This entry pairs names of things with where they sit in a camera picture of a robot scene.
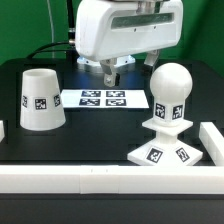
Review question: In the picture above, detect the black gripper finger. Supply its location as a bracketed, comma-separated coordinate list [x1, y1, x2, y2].
[144, 50, 160, 67]
[100, 58, 120, 87]

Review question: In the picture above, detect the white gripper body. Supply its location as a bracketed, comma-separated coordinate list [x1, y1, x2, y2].
[75, 0, 183, 61]

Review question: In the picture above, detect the white lamp bulb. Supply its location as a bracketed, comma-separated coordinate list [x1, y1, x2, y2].
[150, 63, 193, 127]

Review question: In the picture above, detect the white lamp shade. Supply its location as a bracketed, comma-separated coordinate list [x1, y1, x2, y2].
[20, 68, 66, 131]

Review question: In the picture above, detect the white lamp base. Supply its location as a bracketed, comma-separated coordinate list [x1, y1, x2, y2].
[127, 119, 203, 166]

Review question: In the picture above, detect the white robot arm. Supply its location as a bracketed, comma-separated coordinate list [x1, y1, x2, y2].
[75, 0, 183, 87]

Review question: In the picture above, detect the white marker sheet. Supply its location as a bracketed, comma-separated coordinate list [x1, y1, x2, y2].
[61, 89, 149, 109]

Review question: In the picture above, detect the white right fence bar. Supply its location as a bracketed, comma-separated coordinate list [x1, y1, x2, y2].
[199, 122, 224, 167]

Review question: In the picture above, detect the white fence bar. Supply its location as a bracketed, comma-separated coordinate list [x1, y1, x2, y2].
[0, 120, 5, 142]
[199, 122, 224, 167]
[0, 165, 224, 194]

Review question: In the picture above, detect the white left fence bar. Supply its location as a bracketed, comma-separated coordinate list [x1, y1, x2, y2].
[0, 120, 5, 142]

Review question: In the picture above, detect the white front fence bar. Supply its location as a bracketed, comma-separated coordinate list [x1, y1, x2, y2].
[0, 165, 224, 194]

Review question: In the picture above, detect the black cable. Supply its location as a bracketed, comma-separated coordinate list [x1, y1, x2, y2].
[25, 0, 84, 60]

